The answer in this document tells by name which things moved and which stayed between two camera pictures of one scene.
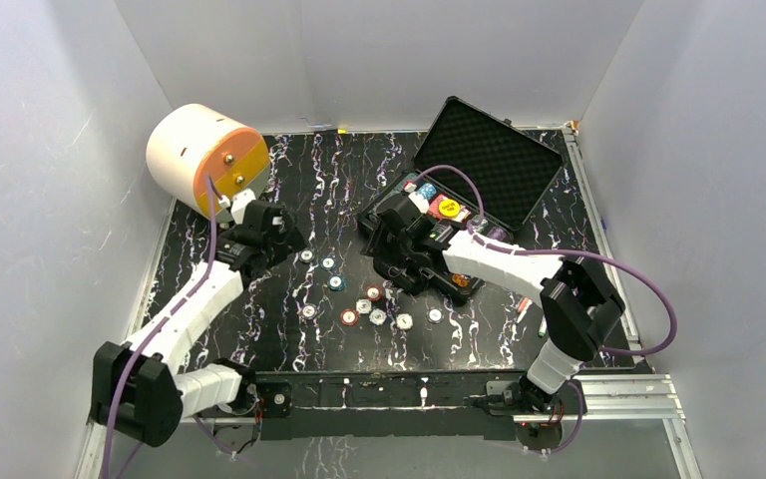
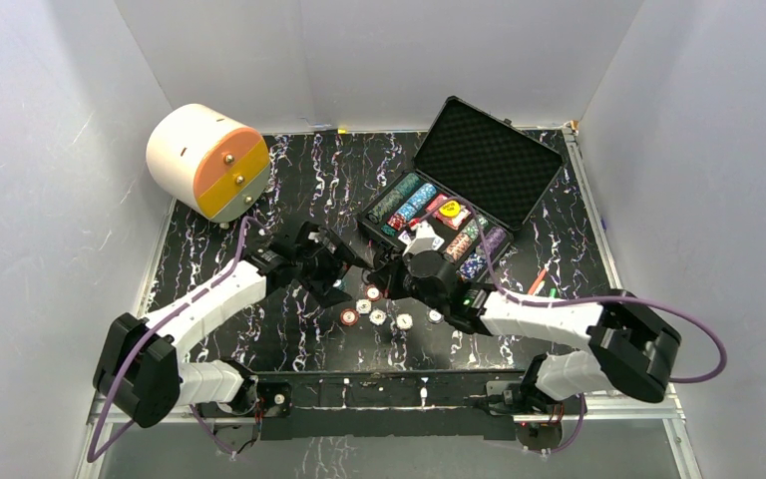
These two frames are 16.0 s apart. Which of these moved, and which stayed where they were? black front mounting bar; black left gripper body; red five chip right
Moved: black left gripper body
Stayed: black front mounting bar; red five chip right
